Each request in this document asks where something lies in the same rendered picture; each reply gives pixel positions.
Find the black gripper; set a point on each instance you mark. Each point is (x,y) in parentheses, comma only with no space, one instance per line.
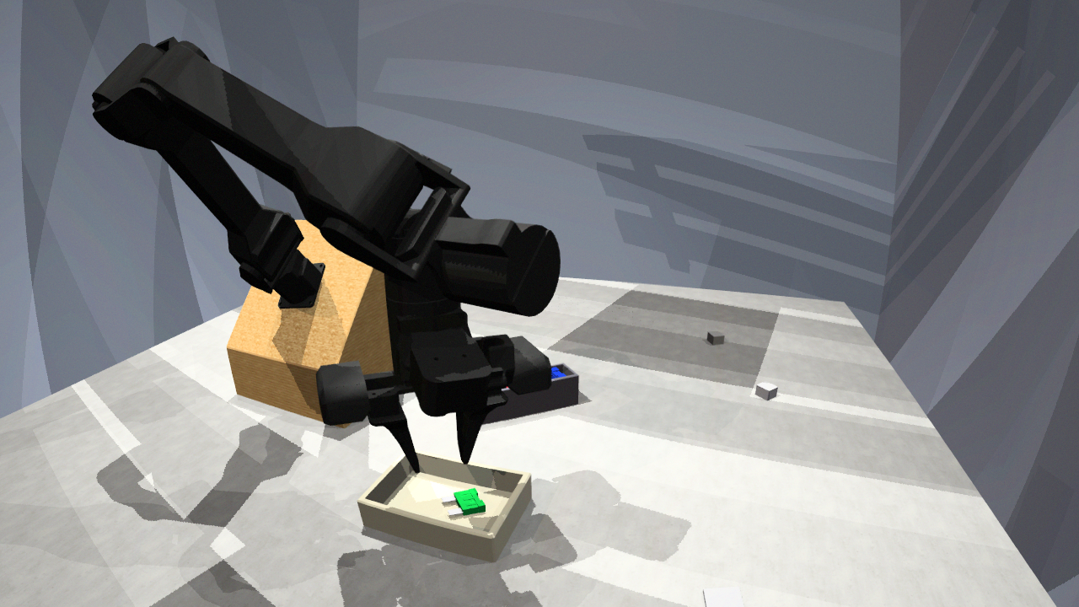
(346,395)

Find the green blade fuse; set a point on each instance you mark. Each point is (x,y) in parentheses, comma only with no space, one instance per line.
(468,502)

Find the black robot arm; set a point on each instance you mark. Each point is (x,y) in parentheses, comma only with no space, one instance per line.
(357,188)

